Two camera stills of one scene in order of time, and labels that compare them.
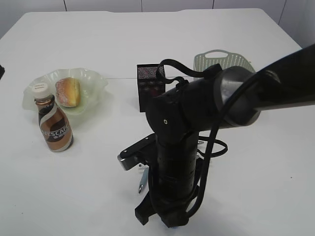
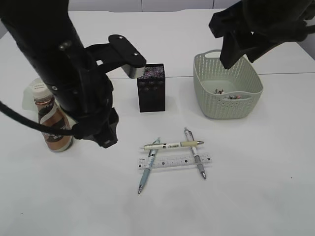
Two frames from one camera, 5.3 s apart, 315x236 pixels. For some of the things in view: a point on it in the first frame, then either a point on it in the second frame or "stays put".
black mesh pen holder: [149, 86] stays put
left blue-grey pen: [144, 180] stays put
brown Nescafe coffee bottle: [55, 125] stays put
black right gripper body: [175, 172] → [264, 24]
